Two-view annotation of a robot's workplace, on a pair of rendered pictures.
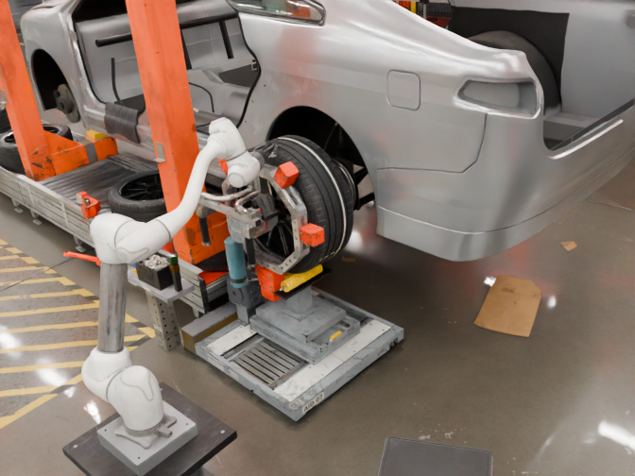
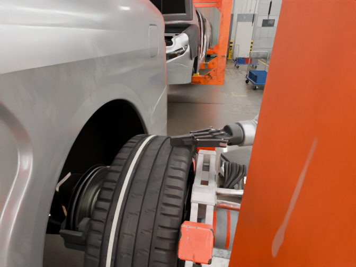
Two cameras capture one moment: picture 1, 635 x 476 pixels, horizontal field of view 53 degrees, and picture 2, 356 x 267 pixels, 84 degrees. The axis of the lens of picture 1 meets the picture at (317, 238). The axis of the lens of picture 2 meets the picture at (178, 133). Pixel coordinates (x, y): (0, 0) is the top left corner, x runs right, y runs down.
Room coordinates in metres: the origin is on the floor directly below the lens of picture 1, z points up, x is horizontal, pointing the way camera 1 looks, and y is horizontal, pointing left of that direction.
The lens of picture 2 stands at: (3.13, 0.62, 1.52)
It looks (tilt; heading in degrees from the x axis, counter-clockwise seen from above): 27 degrees down; 234
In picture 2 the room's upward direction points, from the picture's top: straight up
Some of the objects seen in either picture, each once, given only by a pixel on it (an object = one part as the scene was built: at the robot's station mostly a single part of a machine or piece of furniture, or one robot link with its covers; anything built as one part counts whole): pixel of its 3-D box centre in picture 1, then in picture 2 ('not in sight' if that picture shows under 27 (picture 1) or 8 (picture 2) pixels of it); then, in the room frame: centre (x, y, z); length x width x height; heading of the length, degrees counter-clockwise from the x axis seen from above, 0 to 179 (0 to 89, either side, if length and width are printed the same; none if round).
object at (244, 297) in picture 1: (264, 286); not in sight; (3.08, 0.32, 0.26); 0.42 x 0.18 x 0.35; 134
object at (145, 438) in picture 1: (148, 423); not in sight; (1.90, 0.72, 0.39); 0.22 x 0.18 x 0.06; 58
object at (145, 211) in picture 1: (159, 200); not in sight; (4.11, 1.09, 0.39); 0.66 x 0.66 x 0.24
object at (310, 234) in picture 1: (311, 234); not in sight; (2.53, 0.03, 0.85); 0.09 x 0.08 x 0.07; 44
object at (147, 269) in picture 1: (157, 269); not in sight; (2.92, 0.85, 0.51); 0.20 x 0.14 x 0.13; 47
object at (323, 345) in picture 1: (304, 324); not in sight; (2.85, 0.11, 0.13); 0.50 x 0.36 x 0.10; 44
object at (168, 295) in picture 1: (158, 280); not in sight; (2.93, 0.87, 0.44); 0.43 x 0.17 x 0.03; 44
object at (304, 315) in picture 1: (299, 294); not in sight; (2.87, 0.12, 0.32); 0.40 x 0.30 x 0.28; 44
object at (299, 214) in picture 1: (264, 216); (201, 224); (2.75, 0.25, 0.85); 0.54 x 0.07 x 0.54; 44
